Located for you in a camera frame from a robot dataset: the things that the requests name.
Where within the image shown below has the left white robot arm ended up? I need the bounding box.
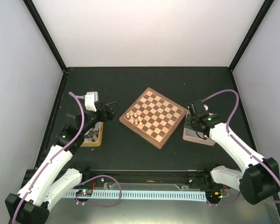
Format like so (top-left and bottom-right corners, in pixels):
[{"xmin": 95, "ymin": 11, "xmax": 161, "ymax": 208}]
[{"xmin": 5, "ymin": 101, "xmax": 117, "ymax": 224}]

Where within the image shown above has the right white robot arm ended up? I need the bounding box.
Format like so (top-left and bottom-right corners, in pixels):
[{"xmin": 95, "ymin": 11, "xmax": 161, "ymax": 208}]
[{"xmin": 184, "ymin": 100, "xmax": 280, "ymax": 205}]

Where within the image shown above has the pile of dark chess pieces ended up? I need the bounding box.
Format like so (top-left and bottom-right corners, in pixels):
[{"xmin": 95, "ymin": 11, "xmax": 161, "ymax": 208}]
[{"xmin": 84, "ymin": 130, "xmax": 99, "ymax": 142}]

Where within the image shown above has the right control circuit board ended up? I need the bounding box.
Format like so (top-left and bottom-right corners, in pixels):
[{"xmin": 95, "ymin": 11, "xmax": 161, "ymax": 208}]
[{"xmin": 205, "ymin": 191, "xmax": 230, "ymax": 200}]

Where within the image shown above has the control circuit board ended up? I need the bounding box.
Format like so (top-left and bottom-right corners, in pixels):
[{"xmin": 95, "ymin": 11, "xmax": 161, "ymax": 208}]
[
  {"xmin": 205, "ymin": 191, "xmax": 230, "ymax": 200},
  {"xmin": 76, "ymin": 189, "xmax": 93, "ymax": 197}
]

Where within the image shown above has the left control circuit board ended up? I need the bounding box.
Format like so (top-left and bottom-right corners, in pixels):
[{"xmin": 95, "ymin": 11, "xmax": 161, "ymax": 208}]
[{"xmin": 76, "ymin": 189, "xmax": 93, "ymax": 197}]

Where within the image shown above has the pink plastic basket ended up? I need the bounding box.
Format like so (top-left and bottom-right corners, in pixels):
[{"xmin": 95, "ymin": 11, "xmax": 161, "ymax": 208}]
[{"xmin": 182, "ymin": 110, "xmax": 215, "ymax": 146}]

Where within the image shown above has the yellow plastic tray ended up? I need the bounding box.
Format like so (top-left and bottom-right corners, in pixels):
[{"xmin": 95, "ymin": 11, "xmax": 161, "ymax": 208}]
[{"xmin": 81, "ymin": 122, "xmax": 104, "ymax": 147}]

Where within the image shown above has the wooden chessboard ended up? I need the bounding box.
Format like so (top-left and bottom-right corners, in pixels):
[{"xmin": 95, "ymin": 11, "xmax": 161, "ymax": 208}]
[{"xmin": 119, "ymin": 88, "xmax": 187, "ymax": 149}]

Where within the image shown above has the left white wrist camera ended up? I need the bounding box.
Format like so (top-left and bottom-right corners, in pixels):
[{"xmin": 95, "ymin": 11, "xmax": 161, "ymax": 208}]
[{"xmin": 84, "ymin": 91, "xmax": 98, "ymax": 112}]

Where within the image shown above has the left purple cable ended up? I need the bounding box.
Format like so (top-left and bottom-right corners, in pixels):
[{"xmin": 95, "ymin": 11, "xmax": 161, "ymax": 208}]
[{"xmin": 11, "ymin": 91, "xmax": 86, "ymax": 224}]

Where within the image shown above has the purple cable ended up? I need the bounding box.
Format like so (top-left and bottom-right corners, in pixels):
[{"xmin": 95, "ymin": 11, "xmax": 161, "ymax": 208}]
[
  {"xmin": 202, "ymin": 89, "xmax": 280, "ymax": 207},
  {"xmin": 11, "ymin": 91, "xmax": 86, "ymax": 224}
]

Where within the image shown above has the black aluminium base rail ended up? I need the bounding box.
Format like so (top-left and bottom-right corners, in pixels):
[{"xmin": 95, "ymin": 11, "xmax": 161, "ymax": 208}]
[{"xmin": 25, "ymin": 169, "xmax": 275, "ymax": 189}]

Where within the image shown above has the white slotted cable duct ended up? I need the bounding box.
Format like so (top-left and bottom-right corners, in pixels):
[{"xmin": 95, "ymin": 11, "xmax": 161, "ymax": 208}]
[{"xmin": 63, "ymin": 189, "xmax": 207, "ymax": 202}]

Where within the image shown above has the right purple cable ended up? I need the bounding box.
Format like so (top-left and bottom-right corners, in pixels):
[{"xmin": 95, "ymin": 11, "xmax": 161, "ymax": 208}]
[{"xmin": 202, "ymin": 89, "xmax": 280, "ymax": 207}]

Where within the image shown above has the left black frame post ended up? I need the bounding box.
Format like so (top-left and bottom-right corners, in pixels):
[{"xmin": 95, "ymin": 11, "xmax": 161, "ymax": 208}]
[{"xmin": 23, "ymin": 0, "xmax": 67, "ymax": 72}]

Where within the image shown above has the black frame post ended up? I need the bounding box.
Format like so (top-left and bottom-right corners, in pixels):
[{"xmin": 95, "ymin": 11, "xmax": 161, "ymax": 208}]
[
  {"xmin": 228, "ymin": 0, "xmax": 274, "ymax": 72},
  {"xmin": 23, "ymin": 0, "xmax": 67, "ymax": 72}
]

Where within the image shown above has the right black frame post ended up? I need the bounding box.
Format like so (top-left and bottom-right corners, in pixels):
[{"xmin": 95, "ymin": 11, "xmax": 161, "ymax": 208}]
[{"xmin": 228, "ymin": 0, "xmax": 274, "ymax": 72}]

